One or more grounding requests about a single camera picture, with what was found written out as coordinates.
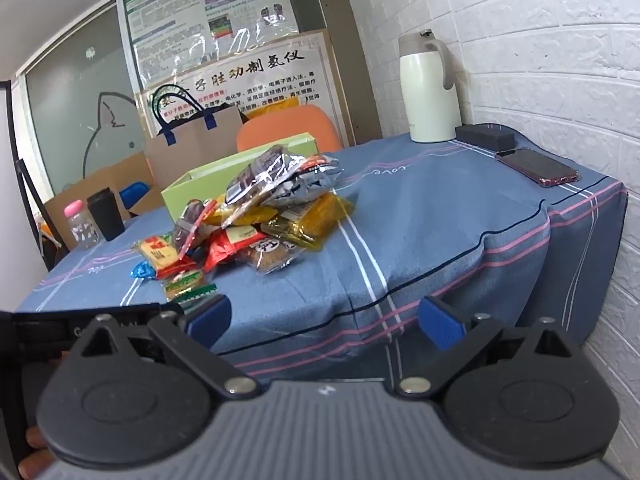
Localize yellow egg cake bag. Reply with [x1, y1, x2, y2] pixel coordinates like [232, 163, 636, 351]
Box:
[203, 203, 279, 229]

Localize black tumbler cup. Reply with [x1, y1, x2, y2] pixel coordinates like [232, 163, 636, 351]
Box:
[87, 188, 125, 242]

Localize brown paper bag blue handles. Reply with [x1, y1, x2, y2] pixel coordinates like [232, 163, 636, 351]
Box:
[144, 84, 247, 188]

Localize orange chair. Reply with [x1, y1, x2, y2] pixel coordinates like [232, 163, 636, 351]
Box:
[236, 105, 344, 152]

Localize laminated science poster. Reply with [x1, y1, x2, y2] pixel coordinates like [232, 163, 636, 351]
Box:
[122, 0, 299, 90]

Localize blue chair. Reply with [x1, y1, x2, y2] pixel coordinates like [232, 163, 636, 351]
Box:
[119, 181, 150, 210]

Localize silver foil snack bag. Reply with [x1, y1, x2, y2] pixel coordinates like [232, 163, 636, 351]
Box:
[264, 154, 343, 208]

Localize blue striped tablecloth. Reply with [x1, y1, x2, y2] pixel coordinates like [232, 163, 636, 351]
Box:
[14, 121, 629, 394]

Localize black rectangular case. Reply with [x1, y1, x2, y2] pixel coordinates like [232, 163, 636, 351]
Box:
[454, 124, 515, 153]

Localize person's left hand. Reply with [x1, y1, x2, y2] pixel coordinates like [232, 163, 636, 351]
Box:
[18, 426, 55, 480]

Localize brown cardboard box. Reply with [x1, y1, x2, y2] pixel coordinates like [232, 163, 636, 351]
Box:
[44, 153, 165, 249]

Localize red snack bag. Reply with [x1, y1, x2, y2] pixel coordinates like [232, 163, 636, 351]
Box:
[203, 226, 266, 273]

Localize orange cake clear wrapper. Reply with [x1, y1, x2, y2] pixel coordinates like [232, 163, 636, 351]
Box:
[260, 192, 355, 252]

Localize clear bottle pink cap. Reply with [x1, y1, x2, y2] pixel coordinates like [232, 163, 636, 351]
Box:
[64, 200, 101, 249]

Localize blue snack packet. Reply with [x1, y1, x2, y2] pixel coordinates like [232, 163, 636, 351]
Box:
[130, 260, 156, 281]

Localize green cardboard box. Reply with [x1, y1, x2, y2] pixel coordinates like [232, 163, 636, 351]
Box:
[160, 131, 320, 222]

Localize green pea snack bag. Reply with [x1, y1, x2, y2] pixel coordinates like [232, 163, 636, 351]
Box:
[163, 269, 217, 304]

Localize yellow rice cracker packet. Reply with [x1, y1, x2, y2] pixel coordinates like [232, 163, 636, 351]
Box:
[134, 233, 198, 280]

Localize clear bag dark dried fruit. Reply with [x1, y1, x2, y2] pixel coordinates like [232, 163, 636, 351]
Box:
[224, 144, 307, 214]

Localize white thermos jug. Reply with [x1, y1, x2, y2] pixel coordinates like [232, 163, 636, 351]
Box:
[398, 29, 462, 143]

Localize brown cake packet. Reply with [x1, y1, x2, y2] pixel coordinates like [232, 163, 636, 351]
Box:
[238, 237, 305, 275]

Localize red cased smartphone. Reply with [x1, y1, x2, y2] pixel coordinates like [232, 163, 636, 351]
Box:
[495, 148, 579, 188]

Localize framed Chinese text poster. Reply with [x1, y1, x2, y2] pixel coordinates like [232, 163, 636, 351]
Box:
[134, 28, 355, 146]

